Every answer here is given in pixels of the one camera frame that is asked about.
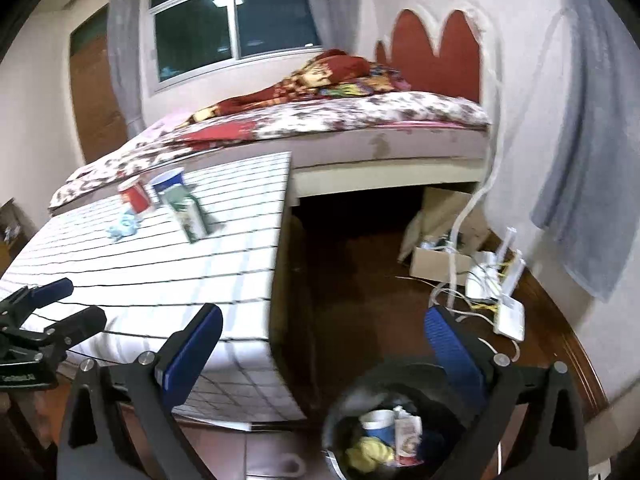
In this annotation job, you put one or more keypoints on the white router with antennas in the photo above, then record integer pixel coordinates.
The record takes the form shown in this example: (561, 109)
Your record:
(480, 280)

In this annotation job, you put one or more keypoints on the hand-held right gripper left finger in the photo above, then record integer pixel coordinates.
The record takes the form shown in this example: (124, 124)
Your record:
(192, 355)

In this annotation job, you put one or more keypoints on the open cardboard box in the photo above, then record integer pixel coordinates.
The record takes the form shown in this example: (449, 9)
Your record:
(435, 262)

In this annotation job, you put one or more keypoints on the white framed window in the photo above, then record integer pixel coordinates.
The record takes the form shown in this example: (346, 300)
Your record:
(200, 25)

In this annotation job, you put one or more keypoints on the white grid tablecloth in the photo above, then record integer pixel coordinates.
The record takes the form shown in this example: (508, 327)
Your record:
(150, 280)

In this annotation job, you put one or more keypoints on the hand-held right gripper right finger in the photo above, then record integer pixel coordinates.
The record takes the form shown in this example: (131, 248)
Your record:
(452, 355)

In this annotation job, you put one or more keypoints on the white bed frame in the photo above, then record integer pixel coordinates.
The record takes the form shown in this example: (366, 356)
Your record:
(390, 172)

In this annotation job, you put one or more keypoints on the white wall conduit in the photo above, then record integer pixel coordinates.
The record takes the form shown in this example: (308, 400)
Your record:
(547, 32)

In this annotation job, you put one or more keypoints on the blue and white paper cup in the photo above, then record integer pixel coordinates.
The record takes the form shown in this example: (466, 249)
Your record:
(377, 422)

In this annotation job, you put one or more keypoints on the red paper cup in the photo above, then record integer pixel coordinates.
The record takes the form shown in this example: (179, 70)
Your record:
(136, 196)

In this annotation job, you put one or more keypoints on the grey hanging cloth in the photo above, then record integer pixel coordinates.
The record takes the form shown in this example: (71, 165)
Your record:
(585, 160)

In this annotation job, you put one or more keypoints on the yellow wrapper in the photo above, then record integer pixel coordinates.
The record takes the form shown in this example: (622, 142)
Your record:
(367, 455)

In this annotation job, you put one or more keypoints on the light blue crumpled tissue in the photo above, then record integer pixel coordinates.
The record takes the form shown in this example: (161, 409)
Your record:
(122, 227)

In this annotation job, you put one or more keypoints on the red patterned blanket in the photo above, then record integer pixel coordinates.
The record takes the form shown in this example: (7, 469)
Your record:
(320, 75)

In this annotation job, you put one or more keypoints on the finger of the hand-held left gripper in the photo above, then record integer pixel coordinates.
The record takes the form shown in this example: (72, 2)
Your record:
(77, 324)
(54, 288)

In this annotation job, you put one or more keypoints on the flat white router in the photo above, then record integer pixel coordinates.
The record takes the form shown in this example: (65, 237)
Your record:
(511, 319)

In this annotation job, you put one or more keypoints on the green drink carton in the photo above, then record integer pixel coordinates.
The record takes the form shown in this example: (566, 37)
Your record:
(189, 215)

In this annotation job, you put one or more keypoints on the red and white headboard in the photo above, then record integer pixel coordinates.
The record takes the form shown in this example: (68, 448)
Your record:
(450, 55)

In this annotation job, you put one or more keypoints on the floral bed sheet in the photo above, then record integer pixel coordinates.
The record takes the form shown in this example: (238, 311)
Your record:
(350, 115)

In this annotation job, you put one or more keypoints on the grey window curtain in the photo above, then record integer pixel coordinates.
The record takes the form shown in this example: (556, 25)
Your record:
(125, 50)
(330, 5)

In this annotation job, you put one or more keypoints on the brown wooden door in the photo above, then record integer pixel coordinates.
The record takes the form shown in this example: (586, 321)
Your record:
(95, 95)

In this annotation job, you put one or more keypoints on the black round bin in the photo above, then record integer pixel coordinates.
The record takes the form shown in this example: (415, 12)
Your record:
(400, 380)

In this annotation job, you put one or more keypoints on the brown table base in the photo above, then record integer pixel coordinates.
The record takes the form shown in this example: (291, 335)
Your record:
(292, 290)

